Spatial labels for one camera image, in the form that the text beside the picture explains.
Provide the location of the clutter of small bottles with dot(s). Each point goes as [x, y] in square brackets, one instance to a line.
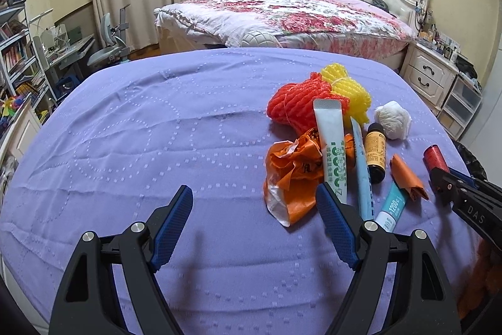
[437, 40]

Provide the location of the grey desk chair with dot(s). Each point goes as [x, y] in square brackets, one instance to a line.
[110, 40]

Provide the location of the white tube with green print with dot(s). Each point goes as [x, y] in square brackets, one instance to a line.
[331, 146]

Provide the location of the light blue thin tube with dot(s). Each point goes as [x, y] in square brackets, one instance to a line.
[362, 186]

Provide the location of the red cylinder can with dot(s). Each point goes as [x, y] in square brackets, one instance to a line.
[434, 158]

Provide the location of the clear plastic drawer unit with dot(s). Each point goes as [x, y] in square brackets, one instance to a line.
[461, 103]

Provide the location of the purple dotted cloth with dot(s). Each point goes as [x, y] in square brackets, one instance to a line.
[157, 123]

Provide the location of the white nightstand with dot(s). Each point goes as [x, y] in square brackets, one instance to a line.
[427, 68]

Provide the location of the black bag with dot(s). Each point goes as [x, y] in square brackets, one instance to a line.
[466, 66]

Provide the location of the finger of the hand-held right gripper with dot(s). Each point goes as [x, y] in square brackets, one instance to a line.
[443, 186]
[462, 178]

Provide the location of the black bag lined trash bin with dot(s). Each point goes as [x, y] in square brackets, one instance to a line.
[472, 162]

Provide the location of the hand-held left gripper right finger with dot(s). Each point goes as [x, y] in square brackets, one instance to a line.
[337, 225]

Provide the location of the dark cloth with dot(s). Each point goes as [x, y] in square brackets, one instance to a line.
[379, 3]

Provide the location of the white paper wad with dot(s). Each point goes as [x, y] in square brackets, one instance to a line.
[392, 119]

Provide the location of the grey study desk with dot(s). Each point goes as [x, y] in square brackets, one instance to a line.
[66, 52]

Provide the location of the white low cabinet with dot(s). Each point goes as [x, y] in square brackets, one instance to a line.
[21, 135]

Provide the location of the floral quilt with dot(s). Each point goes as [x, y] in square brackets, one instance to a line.
[274, 13]

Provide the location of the small brown glass bottle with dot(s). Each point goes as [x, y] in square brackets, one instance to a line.
[375, 150]

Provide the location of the yellow foam fruit net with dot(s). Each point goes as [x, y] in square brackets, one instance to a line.
[345, 84]

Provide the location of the orange plastic bag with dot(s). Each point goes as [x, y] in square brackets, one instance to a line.
[290, 178]

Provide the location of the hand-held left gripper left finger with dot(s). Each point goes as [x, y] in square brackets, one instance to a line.
[172, 229]

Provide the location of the bookshelf with books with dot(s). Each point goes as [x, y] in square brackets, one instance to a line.
[15, 44]

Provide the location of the red foam fruit net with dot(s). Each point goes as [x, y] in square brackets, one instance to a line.
[294, 103]

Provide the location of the teal and white tube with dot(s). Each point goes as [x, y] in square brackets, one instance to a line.
[394, 203]

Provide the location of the colourful toy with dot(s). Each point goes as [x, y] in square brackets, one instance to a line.
[10, 111]

